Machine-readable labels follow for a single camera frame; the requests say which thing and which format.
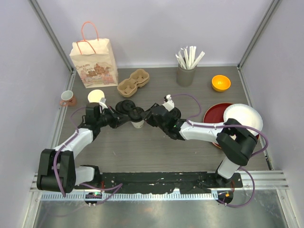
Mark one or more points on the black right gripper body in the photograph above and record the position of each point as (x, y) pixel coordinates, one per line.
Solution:
(152, 121)

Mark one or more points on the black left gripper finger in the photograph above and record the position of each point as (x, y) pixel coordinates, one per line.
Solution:
(114, 114)
(121, 120)

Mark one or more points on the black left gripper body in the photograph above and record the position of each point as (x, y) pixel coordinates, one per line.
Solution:
(109, 118)

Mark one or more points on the stack of black cup lids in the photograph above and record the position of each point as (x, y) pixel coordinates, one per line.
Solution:
(125, 106)

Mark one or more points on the black cup lid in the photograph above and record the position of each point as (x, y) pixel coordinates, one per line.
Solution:
(135, 114)
(175, 112)

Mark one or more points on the brown cardboard cup carrier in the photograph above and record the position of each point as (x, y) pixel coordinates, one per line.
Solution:
(137, 79)

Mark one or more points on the paper bag with orange handles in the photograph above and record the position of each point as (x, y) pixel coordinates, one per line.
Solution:
(94, 61)

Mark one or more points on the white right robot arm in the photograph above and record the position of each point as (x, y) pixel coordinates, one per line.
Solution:
(236, 135)

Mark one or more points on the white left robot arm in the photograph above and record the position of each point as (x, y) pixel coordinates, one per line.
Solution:
(57, 170)

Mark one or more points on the stack of white paper cups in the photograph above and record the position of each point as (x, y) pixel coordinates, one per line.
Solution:
(95, 95)

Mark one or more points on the small pink ceramic teacup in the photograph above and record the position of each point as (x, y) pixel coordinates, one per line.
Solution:
(68, 99)

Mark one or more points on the grey straw holder cup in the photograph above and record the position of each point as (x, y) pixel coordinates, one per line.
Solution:
(185, 77)

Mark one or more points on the red round tray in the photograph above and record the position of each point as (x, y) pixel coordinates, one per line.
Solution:
(215, 113)

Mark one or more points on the orange bowl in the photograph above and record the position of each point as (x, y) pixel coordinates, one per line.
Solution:
(220, 83)

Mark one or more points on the white paper plate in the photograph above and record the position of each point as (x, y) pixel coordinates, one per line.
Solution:
(245, 115)

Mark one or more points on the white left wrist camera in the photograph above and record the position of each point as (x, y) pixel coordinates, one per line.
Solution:
(102, 103)

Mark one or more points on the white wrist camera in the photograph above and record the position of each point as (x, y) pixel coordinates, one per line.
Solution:
(168, 103)
(102, 103)

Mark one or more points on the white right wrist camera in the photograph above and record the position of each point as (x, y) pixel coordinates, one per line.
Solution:
(168, 103)

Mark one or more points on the perforated cable duct rail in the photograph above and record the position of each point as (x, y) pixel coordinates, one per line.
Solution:
(88, 196)

